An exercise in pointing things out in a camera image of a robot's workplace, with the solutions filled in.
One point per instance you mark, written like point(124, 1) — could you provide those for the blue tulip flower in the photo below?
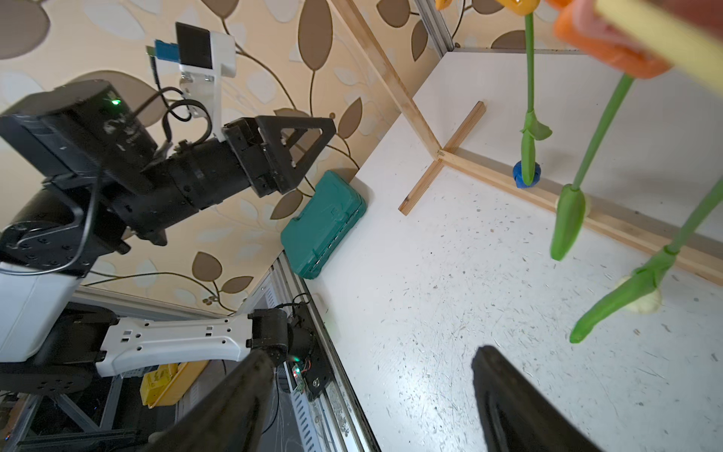
point(526, 172)

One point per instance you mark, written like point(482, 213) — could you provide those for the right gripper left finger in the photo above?
point(231, 417)

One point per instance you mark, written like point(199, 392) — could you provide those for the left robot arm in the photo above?
point(104, 176)

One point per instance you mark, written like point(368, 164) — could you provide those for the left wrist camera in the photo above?
point(204, 57)

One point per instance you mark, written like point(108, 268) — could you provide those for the green plastic tool case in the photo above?
point(310, 239)

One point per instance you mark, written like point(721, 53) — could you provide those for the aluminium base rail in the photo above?
point(314, 407)

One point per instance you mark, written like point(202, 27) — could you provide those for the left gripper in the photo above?
point(276, 152)

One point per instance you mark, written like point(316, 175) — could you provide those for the wooden drying rack frame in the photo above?
point(702, 264)

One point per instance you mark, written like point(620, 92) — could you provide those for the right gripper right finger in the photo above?
point(513, 413)

